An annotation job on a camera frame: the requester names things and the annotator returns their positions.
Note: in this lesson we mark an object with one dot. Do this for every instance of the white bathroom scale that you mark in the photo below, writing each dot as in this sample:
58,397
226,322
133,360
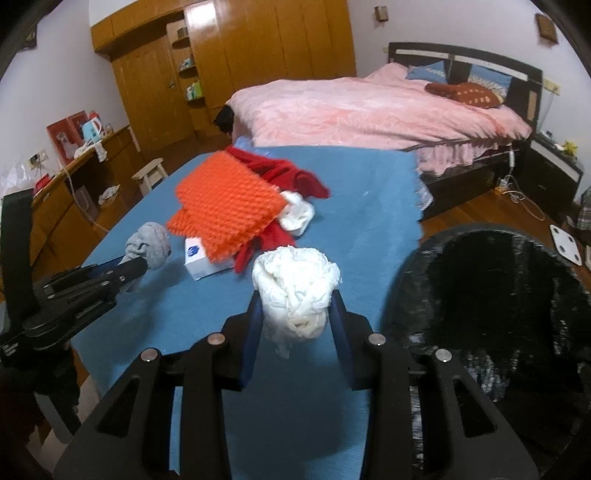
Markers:
565,245

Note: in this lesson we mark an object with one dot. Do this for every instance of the black bag trash bin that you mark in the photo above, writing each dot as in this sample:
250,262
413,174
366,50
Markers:
518,319

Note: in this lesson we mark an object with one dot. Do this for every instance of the red fabric glove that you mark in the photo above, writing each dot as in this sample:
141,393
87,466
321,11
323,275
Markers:
284,175

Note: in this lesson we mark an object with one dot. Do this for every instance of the grey sock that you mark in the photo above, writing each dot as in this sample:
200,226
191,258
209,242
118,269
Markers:
149,242

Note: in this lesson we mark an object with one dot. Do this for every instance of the left wall lamp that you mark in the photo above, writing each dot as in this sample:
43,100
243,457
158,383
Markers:
381,13

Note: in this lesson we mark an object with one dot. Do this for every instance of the blue right pillow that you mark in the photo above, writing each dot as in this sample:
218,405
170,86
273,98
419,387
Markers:
493,80

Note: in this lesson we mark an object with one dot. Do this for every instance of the white small stool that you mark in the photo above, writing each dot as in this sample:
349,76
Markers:
150,175

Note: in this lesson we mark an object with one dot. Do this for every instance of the white tissue box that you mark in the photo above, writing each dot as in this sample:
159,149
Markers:
197,263

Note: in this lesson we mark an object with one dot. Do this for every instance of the black white nightstand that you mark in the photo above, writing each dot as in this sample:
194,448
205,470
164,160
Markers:
550,177

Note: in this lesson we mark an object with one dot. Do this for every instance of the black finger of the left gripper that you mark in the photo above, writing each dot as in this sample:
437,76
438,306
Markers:
111,274

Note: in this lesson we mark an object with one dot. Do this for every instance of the pink quilt bed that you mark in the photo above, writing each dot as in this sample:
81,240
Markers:
381,111

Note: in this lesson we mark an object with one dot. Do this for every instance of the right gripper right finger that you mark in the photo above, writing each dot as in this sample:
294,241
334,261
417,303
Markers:
350,332

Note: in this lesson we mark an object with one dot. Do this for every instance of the red picture frame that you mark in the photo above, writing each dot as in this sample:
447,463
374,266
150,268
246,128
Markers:
66,135

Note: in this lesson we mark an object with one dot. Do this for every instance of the yellow plush toy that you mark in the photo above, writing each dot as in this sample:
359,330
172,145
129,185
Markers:
570,148

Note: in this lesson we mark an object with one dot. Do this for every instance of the white paper wad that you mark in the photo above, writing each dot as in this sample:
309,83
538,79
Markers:
295,286

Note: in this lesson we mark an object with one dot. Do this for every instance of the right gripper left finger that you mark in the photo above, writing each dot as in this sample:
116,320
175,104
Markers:
242,335

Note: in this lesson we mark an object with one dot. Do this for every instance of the orange foam mesh sheet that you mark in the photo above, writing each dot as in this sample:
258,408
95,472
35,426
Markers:
224,205

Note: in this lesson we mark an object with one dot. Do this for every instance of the wooden wardrobe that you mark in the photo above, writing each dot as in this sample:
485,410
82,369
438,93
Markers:
176,63

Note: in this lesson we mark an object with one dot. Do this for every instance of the blue pillow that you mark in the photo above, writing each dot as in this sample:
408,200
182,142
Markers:
432,73
493,80

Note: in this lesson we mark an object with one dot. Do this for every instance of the wall lamp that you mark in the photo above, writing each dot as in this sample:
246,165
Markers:
547,29
381,13

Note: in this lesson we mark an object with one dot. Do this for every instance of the wooden side desk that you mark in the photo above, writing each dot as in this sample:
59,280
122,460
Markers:
77,209

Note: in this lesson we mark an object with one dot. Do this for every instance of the white crumpled cloth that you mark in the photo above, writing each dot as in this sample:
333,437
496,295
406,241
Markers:
297,215

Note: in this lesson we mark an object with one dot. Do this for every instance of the brown dotted pillow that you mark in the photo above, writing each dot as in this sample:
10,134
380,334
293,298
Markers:
467,93

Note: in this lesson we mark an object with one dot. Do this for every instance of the framed wall picture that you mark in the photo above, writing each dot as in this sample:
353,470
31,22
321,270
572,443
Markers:
30,41

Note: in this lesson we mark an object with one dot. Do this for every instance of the blue left pillow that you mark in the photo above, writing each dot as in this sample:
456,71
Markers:
432,73

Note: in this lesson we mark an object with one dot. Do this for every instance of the black bed headboard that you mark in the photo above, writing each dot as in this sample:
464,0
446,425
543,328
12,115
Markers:
524,93

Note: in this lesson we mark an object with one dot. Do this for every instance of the right wall lamp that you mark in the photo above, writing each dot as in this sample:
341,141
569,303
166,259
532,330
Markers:
547,29

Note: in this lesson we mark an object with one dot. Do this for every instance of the blue table cloth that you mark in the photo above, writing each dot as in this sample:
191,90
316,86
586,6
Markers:
297,418

